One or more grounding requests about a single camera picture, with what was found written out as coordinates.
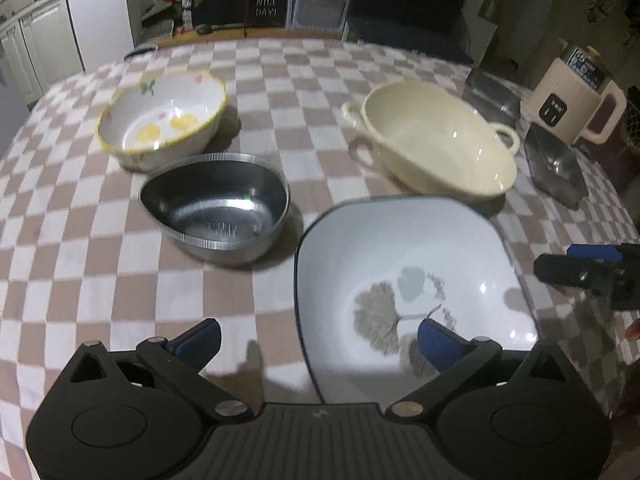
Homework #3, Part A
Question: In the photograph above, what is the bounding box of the square steel container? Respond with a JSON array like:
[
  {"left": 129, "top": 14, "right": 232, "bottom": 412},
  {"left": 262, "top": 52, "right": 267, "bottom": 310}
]
[
  {"left": 525, "top": 122, "right": 587, "bottom": 206},
  {"left": 466, "top": 67, "right": 522, "bottom": 128}
]

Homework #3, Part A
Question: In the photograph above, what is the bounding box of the white lemon print bowl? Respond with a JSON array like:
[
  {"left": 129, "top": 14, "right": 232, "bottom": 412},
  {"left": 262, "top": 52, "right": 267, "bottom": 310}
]
[{"left": 96, "top": 71, "right": 228, "bottom": 171}]

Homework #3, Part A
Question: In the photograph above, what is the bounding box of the white kitchen cabinet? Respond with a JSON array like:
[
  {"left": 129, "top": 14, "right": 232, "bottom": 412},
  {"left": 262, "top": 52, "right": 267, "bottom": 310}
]
[{"left": 0, "top": 0, "right": 86, "bottom": 108}]

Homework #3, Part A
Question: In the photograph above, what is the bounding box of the white blue printed box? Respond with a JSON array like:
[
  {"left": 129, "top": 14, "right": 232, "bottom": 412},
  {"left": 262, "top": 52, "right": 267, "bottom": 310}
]
[{"left": 286, "top": 0, "right": 357, "bottom": 41}]

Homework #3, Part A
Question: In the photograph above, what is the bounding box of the white square leaf print bowl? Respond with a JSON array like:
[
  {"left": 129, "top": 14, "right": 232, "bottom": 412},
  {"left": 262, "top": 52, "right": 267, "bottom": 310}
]
[{"left": 294, "top": 195, "right": 542, "bottom": 406}]

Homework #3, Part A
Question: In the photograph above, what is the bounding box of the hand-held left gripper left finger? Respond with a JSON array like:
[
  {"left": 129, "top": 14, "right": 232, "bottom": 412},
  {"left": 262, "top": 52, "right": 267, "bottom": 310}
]
[{"left": 62, "top": 317, "right": 253, "bottom": 423}]

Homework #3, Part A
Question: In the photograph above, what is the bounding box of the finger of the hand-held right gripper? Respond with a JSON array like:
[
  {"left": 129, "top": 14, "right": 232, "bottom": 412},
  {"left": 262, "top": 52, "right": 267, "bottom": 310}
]
[
  {"left": 567, "top": 244, "right": 623, "bottom": 263},
  {"left": 534, "top": 254, "right": 617, "bottom": 293}
]

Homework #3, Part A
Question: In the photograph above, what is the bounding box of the brown white checkered tablecloth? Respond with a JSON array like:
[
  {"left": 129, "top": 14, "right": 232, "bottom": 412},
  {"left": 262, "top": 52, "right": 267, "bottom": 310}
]
[{"left": 0, "top": 37, "right": 640, "bottom": 480}]

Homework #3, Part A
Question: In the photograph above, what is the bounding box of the cream two-handled bowl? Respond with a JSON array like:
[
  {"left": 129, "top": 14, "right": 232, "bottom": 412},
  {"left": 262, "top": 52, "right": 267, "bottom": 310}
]
[{"left": 341, "top": 81, "right": 522, "bottom": 198}]

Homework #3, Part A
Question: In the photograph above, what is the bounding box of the dark covered sofa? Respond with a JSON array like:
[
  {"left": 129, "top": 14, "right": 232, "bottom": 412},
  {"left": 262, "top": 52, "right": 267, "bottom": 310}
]
[{"left": 347, "top": 0, "right": 473, "bottom": 66}]

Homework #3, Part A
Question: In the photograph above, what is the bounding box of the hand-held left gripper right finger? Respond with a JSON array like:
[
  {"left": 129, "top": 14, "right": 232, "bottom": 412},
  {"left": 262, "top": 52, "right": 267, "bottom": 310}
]
[{"left": 385, "top": 317, "right": 576, "bottom": 421}]

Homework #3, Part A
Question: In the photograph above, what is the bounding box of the cream electric kettle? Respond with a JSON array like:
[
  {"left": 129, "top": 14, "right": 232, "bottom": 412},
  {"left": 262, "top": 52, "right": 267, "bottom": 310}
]
[{"left": 520, "top": 39, "right": 628, "bottom": 147}]

